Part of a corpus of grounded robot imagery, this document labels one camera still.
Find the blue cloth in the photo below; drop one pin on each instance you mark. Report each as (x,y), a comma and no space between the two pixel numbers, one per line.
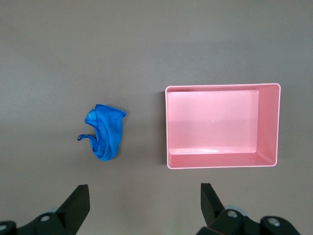
(107,132)

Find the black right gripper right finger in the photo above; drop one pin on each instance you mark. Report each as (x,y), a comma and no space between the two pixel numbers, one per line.
(212,213)

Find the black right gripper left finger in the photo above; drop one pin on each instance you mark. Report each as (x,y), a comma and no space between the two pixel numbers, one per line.
(73,210)

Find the pink plastic box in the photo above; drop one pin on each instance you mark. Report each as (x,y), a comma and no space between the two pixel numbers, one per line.
(215,122)

